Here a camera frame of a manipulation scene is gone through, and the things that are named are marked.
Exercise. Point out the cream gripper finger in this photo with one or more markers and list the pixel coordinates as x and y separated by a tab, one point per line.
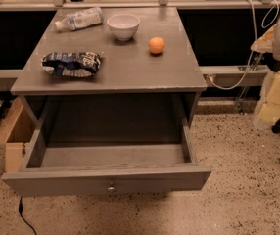
267	110

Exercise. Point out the blue chip bag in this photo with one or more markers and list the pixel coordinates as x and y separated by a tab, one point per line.
82	64

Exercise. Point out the round metal drawer knob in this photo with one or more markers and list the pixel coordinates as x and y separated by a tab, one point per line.
111	188

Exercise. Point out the open grey top drawer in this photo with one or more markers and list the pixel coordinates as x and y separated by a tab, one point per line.
81	146

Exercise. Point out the orange fruit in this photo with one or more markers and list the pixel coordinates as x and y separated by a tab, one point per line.
156	45

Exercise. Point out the white ceramic bowl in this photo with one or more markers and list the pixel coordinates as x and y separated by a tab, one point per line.
123	26

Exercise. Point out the grey wooden cabinet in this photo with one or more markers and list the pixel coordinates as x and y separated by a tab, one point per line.
126	67

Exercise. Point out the clear plastic water bottle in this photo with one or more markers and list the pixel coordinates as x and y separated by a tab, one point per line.
80	20

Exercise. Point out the light wooden box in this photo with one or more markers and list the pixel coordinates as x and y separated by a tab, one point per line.
16	129

